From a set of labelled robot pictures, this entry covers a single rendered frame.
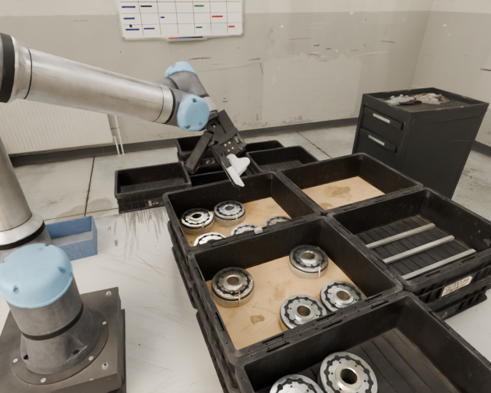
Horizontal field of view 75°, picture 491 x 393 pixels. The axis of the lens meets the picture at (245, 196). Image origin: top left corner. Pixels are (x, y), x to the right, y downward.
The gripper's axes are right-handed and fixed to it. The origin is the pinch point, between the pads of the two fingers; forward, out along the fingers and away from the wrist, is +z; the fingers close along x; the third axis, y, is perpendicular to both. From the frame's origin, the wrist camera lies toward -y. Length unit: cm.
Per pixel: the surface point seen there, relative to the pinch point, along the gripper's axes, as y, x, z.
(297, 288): -0.7, -3.4, 28.7
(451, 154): 138, 118, 51
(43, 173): -142, 240, -115
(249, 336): -15.5, -13.9, 28.2
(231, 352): -17.4, -27.7, 23.6
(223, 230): -10.1, 17.9, 8.0
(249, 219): -1.3, 22.3, 9.7
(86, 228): -54, 40, -18
